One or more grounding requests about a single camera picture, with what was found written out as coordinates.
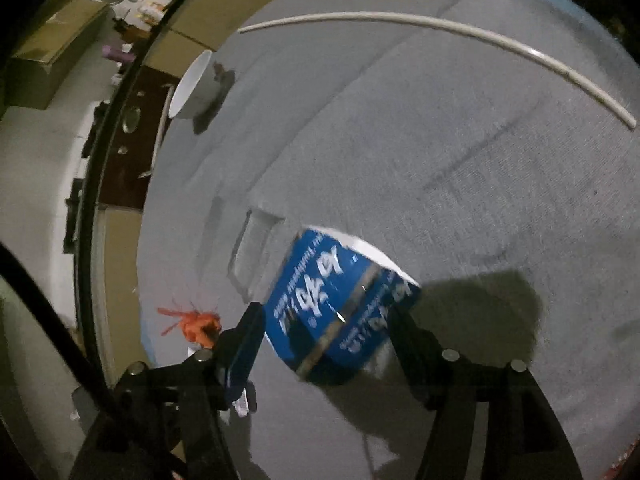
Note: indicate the blue table cover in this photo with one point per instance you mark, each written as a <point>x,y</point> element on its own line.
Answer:
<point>147,340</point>

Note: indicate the dark brown built-in oven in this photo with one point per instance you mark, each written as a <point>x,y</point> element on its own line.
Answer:
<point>130,150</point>

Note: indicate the pink thermos bottle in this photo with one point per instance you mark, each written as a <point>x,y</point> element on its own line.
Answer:
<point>117,53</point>

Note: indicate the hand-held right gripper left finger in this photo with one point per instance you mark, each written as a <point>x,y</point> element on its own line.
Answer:
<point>239,362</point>

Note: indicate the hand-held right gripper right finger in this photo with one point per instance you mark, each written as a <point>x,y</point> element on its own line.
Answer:
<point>415,355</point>

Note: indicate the beige wall cabinet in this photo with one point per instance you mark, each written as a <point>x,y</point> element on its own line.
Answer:
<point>50,55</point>

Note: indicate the black kitchen countertop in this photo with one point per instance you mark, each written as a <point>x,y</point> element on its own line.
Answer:
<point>92,200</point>

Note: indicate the beige base cabinets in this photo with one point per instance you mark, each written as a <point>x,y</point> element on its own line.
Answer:
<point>210,15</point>

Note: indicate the white ceramic bowl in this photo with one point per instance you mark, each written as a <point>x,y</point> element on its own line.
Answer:
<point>197,85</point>

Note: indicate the long white rod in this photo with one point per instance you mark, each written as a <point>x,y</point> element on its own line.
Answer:
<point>500,36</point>

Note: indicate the grey tablecloth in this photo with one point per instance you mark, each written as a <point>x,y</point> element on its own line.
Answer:
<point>400,160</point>

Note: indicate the black gas stove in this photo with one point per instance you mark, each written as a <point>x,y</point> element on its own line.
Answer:
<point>75,210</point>

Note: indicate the white tissue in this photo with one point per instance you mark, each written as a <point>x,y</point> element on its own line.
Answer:
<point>245,402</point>

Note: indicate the dark blue cardboard box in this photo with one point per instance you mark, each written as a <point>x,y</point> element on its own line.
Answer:
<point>325,290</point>

